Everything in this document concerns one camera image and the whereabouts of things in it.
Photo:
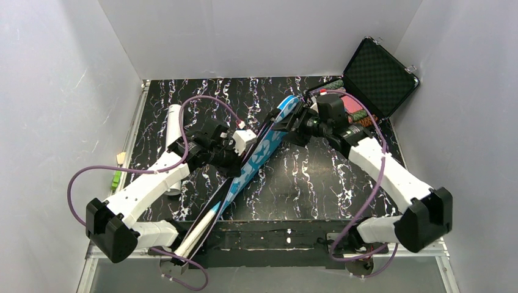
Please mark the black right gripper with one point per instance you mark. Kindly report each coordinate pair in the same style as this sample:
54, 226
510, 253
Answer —
299, 122

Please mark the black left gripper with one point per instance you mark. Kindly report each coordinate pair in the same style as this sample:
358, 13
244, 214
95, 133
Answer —
233, 159

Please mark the silver shuttlecock tube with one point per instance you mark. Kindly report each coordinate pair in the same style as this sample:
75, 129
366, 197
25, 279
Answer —
172, 134

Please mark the blue racket cover bag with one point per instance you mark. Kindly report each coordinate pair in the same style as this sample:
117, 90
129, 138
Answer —
267, 142

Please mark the blue racket white grip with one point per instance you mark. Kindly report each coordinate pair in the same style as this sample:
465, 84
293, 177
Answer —
194, 236

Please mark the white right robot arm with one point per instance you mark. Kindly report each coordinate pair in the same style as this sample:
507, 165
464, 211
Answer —
426, 212

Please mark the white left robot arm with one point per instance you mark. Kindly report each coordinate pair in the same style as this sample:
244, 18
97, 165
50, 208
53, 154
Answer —
113, 226

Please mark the pink playing card deck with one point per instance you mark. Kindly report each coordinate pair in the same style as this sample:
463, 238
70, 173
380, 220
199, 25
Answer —
351, 105

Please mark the black poker chip case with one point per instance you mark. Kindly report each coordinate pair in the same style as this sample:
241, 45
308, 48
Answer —
376, 78

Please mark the beige wooden block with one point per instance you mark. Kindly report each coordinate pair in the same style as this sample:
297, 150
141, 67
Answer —
120, 158

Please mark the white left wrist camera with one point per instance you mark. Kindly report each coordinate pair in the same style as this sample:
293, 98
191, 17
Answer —
243, 139

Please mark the green clip on rail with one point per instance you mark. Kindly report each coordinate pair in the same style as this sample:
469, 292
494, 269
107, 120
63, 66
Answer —
116, 180

